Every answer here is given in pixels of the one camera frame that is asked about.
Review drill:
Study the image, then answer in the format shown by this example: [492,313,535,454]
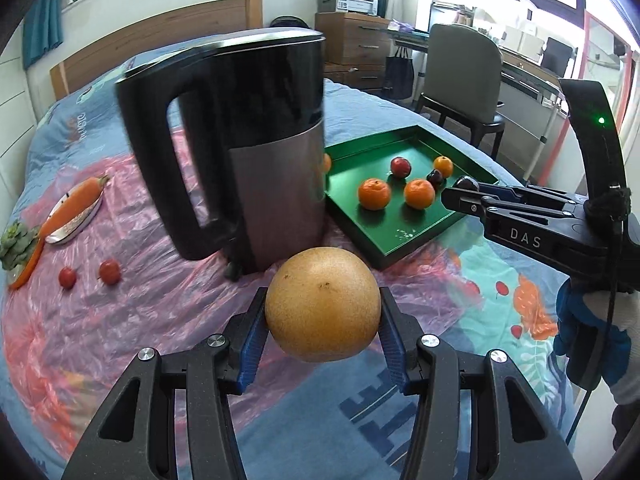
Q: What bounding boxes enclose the black tote bag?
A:
[382,46,416,101]

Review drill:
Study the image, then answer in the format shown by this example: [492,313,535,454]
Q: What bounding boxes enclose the white wardrobe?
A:
[0,42,38,201]

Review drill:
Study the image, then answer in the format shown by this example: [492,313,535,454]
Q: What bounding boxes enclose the white oval dish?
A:
[45,190,105,246]

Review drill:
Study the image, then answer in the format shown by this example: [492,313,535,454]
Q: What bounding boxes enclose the bumpy mandarin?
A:
[357,178,392,211]

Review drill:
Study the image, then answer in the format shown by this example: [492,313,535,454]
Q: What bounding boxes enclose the black steel electric kettle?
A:
[115,29,328,281]

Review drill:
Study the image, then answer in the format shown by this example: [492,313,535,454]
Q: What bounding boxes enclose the person's right hand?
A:
[552,277,640,406]

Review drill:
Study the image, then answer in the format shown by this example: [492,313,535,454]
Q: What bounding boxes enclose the pink plastic sheet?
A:
[0,150,461,461]

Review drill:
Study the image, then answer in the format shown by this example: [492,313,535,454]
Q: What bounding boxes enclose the thin carrot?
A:
[9,237,46,291]

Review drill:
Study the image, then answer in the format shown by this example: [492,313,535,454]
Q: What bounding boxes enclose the wooden headboard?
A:
[49,0,264,102]

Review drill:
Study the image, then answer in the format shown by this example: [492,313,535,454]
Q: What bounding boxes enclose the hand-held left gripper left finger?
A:
[60,287,268,480]

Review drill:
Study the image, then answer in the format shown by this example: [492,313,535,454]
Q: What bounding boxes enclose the round yellow pear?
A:
[264,247,382,363]

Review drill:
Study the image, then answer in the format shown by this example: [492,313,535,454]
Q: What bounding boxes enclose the green bok choy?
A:
[0,221,42,272]

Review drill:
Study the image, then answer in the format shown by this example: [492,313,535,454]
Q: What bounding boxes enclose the blue printed bedsheet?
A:
[0,77,576,480]

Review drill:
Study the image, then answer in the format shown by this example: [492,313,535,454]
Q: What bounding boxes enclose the wooden drawer cabinet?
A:
[314,11,396,93]

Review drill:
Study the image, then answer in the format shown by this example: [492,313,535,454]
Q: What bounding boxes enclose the glass top desk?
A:
[390,25,573,111]

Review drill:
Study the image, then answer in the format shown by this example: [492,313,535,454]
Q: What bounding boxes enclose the grey upholstered chair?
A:
[415,23,506,158]

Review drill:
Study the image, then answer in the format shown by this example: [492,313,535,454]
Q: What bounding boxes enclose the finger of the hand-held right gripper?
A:
[472,183,576,204]
[440,187,506,221]

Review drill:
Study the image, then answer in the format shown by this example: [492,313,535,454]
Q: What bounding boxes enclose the green rectangular tray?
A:
[322,124,501,271]

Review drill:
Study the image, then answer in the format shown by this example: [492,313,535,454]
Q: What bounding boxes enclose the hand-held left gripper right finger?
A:
[377,286,583,480]

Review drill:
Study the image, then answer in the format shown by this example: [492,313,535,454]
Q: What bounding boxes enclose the white printer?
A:
[316,0,382,16]

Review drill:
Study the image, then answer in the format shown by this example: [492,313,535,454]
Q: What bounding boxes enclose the large carrot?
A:
[39,174,112,238]

